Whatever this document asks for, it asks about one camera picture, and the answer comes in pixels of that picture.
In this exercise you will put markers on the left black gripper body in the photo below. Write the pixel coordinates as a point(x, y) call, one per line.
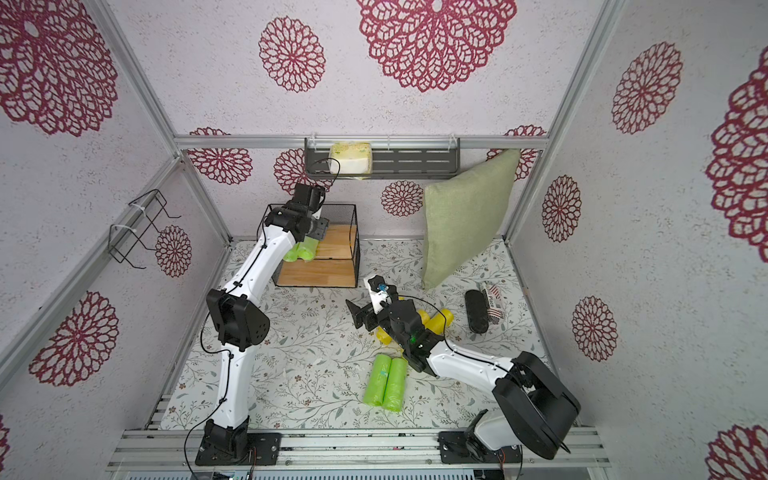
point(318, 228)

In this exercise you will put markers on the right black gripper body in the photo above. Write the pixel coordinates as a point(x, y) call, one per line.
point(369, 312)

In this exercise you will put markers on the green bag roll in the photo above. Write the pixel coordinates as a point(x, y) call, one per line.
point(395, 388)
point(293, 254)
point(307, 249)
point(375, 389)

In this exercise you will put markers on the black wire wooden shelf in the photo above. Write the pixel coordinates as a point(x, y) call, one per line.
point(336, 259)

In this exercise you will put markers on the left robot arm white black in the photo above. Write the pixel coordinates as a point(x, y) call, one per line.
point(238, 321)

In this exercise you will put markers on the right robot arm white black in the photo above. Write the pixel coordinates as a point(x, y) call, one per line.
point(535, 409)

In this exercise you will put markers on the black oval object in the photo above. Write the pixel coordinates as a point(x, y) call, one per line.
point(477, 311)

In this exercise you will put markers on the white yellow sponge block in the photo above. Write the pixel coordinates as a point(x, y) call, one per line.
point(351, 158)

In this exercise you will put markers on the green cushion pillow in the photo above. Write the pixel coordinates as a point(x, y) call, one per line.
point(464, 214)

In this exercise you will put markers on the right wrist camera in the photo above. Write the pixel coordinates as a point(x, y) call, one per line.
point(381, 293)

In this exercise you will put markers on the grey wall mounted rack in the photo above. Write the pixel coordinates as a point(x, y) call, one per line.
point(390, 162)

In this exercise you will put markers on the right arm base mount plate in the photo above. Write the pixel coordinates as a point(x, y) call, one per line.
point(456, 447)

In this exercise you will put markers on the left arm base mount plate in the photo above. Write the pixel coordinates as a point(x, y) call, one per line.
point(225, 446)

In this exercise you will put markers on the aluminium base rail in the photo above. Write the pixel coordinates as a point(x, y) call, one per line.
point(400, 448)

